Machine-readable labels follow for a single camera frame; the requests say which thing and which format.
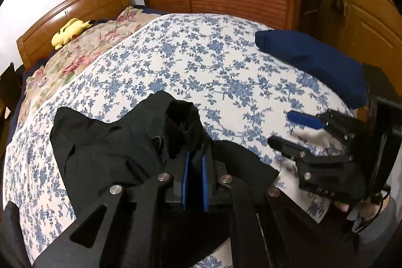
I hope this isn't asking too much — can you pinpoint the wooden headboard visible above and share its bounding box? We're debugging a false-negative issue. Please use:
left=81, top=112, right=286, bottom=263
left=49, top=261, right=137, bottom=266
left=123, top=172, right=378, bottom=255
left=16, top=0, right=132, bottom=70

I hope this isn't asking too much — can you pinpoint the pink floral quilt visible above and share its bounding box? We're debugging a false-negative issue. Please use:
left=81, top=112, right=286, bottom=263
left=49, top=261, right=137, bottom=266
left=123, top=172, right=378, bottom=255
left=17, top=6, right=164, bottom=127

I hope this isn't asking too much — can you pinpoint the person's right hand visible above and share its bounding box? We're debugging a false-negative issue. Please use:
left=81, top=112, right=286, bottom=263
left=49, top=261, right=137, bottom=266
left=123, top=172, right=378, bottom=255
left=333, top=200, right=387, bottom=225

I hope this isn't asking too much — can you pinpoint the blue floral bed sheet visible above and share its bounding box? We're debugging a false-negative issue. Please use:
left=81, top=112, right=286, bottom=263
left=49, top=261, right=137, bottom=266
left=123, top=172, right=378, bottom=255
left=2, top=13, right=359, bottom=268

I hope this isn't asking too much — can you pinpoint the person's leg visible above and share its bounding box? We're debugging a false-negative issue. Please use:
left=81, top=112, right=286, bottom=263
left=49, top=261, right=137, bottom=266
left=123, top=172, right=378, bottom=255
left=0, top=200, right=32, bottom=268

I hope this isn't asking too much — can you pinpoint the black coat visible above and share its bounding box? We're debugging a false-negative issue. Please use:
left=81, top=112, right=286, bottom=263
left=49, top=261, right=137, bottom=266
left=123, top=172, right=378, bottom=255
left=49, top=90, right=280, bottom=268

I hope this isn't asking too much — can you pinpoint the wooden door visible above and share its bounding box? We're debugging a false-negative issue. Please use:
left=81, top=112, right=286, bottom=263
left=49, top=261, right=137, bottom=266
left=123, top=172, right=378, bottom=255
left=320, top=0, right=402, bottom=118

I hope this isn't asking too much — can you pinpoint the navy blue pillow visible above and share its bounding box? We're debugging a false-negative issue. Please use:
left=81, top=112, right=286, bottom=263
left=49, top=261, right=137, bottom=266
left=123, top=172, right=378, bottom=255
left=254, top=30, right=368, bottom=110

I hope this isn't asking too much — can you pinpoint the person's right forearm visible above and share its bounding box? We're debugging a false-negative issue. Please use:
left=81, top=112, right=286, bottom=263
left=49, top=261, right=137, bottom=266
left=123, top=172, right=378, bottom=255
left=352, top=196, right=402, bottom=243

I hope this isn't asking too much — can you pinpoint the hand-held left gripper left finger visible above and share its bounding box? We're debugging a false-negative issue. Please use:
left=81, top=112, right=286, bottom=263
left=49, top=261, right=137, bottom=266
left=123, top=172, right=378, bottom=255
left=33, top=150, right=192, bottom=268

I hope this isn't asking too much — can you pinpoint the yellow plush toy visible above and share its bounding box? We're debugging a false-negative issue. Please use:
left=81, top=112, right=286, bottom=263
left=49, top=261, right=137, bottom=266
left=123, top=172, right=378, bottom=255
left=51, top=18, right=95, bottom=50

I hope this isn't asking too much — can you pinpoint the dark chair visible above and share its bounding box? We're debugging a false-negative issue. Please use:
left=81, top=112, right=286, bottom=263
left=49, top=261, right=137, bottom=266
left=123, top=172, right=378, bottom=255
left=0, top=62, right=24, bottom=149

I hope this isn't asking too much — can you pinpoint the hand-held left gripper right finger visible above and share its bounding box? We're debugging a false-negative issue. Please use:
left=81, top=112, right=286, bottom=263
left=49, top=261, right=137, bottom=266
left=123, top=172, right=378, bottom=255
left=200, top=155, right=369, bottom=268

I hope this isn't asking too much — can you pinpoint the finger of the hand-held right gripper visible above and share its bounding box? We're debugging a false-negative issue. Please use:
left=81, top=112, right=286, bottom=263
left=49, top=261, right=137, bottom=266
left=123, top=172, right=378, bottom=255
left=268, top=135, right=352, bottom=163
left=287, top=110, right=356, bottom=140

